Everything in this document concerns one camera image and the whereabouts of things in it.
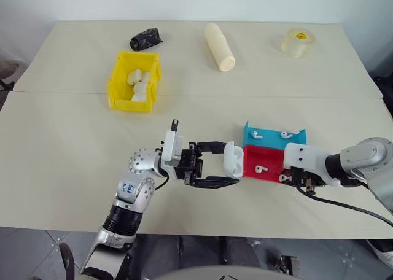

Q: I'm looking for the cream plastic cylinder bottle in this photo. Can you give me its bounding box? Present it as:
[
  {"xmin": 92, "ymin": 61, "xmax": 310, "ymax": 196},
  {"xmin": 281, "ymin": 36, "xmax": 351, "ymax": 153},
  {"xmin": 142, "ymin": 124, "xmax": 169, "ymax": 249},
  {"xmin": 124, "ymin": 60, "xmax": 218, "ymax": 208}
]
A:
[{"xmin": 204, "ymin": 22, "xmax": 236, "ymax": 74}]

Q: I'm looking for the dark rounded shape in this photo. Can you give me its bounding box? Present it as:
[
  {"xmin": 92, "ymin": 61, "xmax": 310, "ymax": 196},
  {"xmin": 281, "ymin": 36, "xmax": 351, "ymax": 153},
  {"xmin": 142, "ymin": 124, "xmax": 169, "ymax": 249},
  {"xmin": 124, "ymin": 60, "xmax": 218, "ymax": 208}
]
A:
[{"xmin": 58, "ymin": 242, "xmax": 76, "ymax": 280}]

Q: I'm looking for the grey rounded robot torso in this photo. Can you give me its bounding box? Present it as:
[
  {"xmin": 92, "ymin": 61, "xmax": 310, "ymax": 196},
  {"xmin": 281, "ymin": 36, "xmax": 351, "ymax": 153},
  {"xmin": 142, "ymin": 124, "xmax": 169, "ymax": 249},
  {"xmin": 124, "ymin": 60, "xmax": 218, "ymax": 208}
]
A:
[{"xmin": 169, "ymin": 263, "xmax": 308, "ymax": 280}]

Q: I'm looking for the dark bag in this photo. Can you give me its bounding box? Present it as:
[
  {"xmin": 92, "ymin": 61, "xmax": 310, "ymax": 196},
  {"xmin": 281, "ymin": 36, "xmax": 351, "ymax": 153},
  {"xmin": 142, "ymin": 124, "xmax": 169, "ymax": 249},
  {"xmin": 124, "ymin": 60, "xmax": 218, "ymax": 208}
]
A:
[{"xmin": 370, "ymin": 73, "xmax": 393, "ymax": 100}]

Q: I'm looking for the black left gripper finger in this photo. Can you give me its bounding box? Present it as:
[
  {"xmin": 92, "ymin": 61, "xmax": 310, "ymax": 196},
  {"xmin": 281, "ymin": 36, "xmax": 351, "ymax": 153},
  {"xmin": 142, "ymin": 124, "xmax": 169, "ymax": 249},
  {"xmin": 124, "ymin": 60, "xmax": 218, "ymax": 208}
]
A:
[
  {"xmin": 190, "ymin": 176, "xmax": 242, "ymax": 190},
  {"xmin": 196, "ymin": 141, "xmax": 230, "ymax": 155}
]

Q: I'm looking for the blue plastic tray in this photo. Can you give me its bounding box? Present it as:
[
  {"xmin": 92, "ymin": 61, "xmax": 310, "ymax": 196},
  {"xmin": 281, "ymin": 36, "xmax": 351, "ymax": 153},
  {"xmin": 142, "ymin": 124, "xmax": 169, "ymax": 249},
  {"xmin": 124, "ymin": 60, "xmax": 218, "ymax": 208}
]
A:
[{"xmin": 242, "ymin": 120, "xmax": 308, "ymax": 152}]

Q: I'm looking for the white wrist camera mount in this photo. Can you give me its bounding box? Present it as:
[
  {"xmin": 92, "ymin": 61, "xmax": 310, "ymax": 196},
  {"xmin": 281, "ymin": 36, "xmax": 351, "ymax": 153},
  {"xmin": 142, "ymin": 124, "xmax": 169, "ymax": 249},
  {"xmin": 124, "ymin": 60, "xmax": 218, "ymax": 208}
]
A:
[
  {"xmin": 282, "ymin": 142, "xmax": 340, "ymax": 187},
  {"xmin": 160, "ymin": 119, "xmax": 185, "ymax": 181}
]

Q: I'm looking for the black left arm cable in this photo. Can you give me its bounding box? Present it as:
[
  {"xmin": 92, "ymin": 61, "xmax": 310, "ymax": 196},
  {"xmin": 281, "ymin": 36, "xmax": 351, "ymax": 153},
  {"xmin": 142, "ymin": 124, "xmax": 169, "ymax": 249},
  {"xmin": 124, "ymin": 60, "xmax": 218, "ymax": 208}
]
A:
[{"xmin": 153, "ymin": 174, "xmax": 171, "ymax": 191}]

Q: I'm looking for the clear tape roll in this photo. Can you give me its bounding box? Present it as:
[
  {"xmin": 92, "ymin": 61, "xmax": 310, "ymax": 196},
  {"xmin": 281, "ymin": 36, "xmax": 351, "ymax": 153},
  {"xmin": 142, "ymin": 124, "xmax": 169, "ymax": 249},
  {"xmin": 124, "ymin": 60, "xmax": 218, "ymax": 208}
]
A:
[{"xmin": 280, "ymin": 28, "xmax": 317, "ymax": 59}]

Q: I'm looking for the yellow plastic bin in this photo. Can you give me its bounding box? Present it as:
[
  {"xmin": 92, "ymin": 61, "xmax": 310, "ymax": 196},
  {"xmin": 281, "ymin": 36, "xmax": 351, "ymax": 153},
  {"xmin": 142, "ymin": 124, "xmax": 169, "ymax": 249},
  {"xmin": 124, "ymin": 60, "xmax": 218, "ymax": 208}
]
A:
[{"xmin": 107, "ymin": 50, "xmax": 163, "ymax": 114}]

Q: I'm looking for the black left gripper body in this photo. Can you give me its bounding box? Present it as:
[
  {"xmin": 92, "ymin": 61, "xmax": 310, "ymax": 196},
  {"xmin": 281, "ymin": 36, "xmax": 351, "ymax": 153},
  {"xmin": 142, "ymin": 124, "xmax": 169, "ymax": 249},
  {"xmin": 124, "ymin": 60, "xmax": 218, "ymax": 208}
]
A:
[{"xmin": 176, "ymin": 141, "xmax": 205, "ymax": 186}]

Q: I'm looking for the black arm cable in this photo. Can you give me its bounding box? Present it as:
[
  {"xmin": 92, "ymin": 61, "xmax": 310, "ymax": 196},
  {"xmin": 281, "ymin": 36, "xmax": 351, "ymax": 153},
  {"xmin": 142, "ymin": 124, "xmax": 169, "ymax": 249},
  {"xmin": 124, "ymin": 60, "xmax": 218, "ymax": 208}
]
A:
[
  {"xmin": 153, "ymin": 174, "xmax": 171, "ymax": 191},
  {"xmin": 296, "ymin": 177, "xmax": 393, "ymax": 227}
]

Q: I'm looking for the red plastic tray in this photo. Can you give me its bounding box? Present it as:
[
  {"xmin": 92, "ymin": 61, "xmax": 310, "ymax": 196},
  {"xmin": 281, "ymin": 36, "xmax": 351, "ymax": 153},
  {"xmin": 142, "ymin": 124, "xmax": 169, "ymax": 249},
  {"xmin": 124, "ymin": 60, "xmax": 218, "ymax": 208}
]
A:
[{"xmin": 242, "ymin": 144, "xmax": 289, "ymax": 184}]

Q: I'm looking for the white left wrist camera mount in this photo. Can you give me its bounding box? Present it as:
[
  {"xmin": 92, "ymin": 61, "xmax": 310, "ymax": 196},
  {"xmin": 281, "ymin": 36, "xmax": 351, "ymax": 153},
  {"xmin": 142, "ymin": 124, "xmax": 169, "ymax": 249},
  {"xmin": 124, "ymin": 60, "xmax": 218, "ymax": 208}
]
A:
[{"xmin": 160, "ymin": 119, "xmax": 185, "ymax": 181}]

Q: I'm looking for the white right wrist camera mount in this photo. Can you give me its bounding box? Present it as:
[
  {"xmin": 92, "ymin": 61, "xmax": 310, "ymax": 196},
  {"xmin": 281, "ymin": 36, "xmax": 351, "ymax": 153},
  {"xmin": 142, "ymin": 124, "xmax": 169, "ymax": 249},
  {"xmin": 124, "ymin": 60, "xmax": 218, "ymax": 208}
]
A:
[{"xmin": 282, "ymin": 142, "xmax": 340, "ymax": 187}]

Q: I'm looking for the white closed earbud case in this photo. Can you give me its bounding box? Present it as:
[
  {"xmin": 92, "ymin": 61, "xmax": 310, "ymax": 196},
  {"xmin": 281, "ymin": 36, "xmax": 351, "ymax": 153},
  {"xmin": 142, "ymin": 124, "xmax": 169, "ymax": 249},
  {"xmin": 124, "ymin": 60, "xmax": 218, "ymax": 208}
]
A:
[{"xmin": 126, "ymin": 69, "xmax": 142, "ymax": 86}]

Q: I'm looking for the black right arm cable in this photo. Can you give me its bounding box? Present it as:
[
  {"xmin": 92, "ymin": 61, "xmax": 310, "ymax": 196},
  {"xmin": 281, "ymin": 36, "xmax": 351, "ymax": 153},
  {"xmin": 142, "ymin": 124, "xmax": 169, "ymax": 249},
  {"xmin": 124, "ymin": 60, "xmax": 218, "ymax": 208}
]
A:
[{"xmin": 296, "ymin": 177, "xmax": 393, "ymax": 227}]

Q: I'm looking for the black crumpled plastic bag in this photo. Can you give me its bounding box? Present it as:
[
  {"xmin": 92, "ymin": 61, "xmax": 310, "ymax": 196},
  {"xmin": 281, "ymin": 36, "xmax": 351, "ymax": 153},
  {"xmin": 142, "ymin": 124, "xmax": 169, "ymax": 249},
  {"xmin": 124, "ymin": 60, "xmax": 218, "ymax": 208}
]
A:
[{"xmin": 128, "ymin": 27, "xmax": 164, "ymax": 52}]

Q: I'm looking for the white shoe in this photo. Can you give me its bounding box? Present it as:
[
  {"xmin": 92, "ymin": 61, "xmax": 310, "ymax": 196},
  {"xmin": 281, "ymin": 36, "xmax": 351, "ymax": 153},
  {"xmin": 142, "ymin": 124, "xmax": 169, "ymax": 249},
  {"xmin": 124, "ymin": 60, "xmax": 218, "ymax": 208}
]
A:
[{"xmin": 366, "ymin": 239, "xmax": 393, "ymax": 263}]

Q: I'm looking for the white earbud case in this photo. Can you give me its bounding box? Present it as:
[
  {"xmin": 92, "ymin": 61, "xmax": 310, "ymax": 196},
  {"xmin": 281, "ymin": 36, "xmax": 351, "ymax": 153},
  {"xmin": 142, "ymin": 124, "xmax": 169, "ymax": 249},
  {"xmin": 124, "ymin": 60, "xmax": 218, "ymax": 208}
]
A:
[
  {"xmin": 223, "ymin": 141, "xmax": 245, "ymax": 180},
  {"xmin": 126, "ymin": 69, "xmax": 142, "ymax": 86}
]

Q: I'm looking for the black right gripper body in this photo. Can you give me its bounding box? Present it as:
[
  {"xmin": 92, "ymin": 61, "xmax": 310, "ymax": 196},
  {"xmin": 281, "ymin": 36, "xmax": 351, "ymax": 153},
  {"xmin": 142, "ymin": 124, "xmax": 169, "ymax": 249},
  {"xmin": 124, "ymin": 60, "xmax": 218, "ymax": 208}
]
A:
[{"xmin": 289, "ymin": 166, "xmax": 327, "ymax": 196}]

